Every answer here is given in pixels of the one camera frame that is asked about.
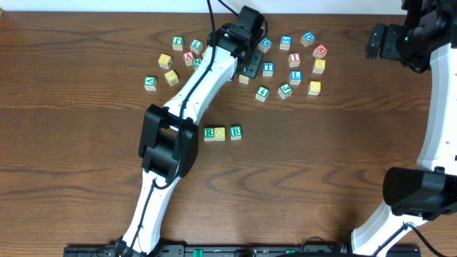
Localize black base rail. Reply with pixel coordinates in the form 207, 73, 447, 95
63, 243, 422, 257

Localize green R block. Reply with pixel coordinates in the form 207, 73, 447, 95
204, 127, 215, 141

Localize red A block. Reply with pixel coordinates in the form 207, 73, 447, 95
183, 51, 195, 66

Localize red M block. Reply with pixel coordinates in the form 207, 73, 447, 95
313, 44, 328, 59

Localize green block top left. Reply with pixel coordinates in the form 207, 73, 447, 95
172, 36, 184, 51

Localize blue 5 block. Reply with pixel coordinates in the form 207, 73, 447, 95
279, 35, 292, 51

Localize green 4 block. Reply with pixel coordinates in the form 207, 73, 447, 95
255, 86, 270, 102

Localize yellow S block lower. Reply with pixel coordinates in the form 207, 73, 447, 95
164, 69, 179, 86

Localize blue d block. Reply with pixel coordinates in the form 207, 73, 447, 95
301, 31, 316, 47
258, 37, 272, 53

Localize blue D block left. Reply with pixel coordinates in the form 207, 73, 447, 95
258, 37, 272, 53

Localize blue L block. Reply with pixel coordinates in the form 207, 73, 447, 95
289, 70, 302, 85

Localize green J block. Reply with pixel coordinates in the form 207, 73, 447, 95
278, 83, 293, 99

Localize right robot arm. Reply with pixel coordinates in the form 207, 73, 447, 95
339, 0, 456, 256

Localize green N block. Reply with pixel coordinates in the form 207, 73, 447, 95
192, 58, 202, 70

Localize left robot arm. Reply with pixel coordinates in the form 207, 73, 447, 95
115, 22, 268, 256

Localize yellow G block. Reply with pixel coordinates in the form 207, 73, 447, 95
308, 81, 321, 96

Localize green B block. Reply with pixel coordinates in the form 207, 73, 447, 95
230, 126, 242, 141

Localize yellow K block right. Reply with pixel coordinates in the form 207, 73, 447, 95
313, 59, 326, 74

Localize yellow O block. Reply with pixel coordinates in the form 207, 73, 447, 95
214, 127, 226, 141

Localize red I block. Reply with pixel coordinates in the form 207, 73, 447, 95
288, 53, 301, 68

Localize green V block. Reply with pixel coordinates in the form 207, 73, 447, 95
144, 76, 157, 91

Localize blue T block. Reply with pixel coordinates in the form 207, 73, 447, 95
262, 62, 274, 77

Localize yellow k block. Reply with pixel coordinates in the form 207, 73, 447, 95
158, 54, 173, 70
313, 59, 326, 74

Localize blue D block right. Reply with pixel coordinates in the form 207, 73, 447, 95
301, 31, 316, 47

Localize green L block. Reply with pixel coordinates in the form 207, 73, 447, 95
190, 39, 204, 55

